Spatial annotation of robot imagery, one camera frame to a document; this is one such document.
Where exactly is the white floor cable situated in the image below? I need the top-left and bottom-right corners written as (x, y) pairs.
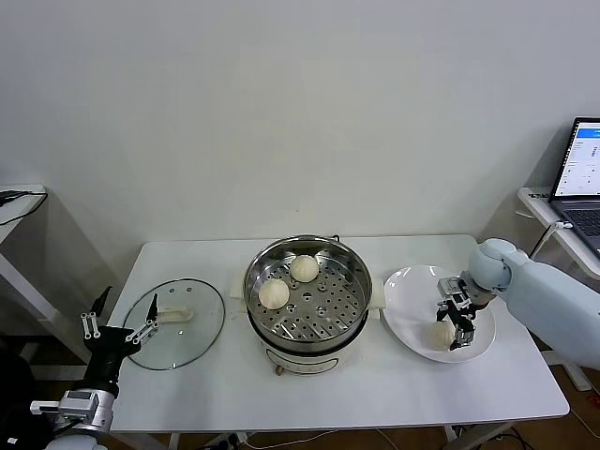
top-left (374, 428), bottom-right (407, 450)

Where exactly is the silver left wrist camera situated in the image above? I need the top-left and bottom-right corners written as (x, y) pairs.
top-left (30, 389), bottom-right (98, 421)

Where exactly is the round glass pot lid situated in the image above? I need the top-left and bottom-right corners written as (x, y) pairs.
top-left (122, 279), bottom-right (226, 371)

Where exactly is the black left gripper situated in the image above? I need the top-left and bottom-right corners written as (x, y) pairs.
top-left (79, 285), bottom-right (159, 393)

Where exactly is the white electric cooking pot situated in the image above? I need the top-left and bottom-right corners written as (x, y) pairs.
top-left (228, 273), bottom-right (385, 378)

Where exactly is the black floor cable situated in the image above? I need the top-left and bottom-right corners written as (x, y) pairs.
top-left (496, 421), bottom-right (538, 446)

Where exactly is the white steamed baozi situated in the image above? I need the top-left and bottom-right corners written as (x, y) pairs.
top-left (289, 254), bottom-right (319, 283)
top-left (258, 279), bottom-right (291, 309)
top-left (425, 322), bottom-right (455, 352)

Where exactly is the open grey laptop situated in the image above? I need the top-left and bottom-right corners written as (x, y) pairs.
top-left (547, 116), bottom-right (600, 257)

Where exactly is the white laptop side table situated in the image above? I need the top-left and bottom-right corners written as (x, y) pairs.
top-left (515, 186), bottom-right (600, 393)

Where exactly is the black white laptop cable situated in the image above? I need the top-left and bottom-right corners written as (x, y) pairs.
top-left (529, 219), bottom-right (573, 259)

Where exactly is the black cable on side table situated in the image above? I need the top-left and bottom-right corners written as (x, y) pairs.
top-left (0, 189), bottom-right (49, 229)

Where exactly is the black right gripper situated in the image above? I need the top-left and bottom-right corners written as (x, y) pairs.
top-left (434, 298), bottom-right (478, 353)

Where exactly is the white round plate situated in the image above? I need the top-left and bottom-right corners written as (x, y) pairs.
top-left (382, 264), bottom-right (497, 365)

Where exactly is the stainless steel steamer basket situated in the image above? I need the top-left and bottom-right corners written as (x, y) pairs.
top-left (243, 236), bottom-right (374, 346)

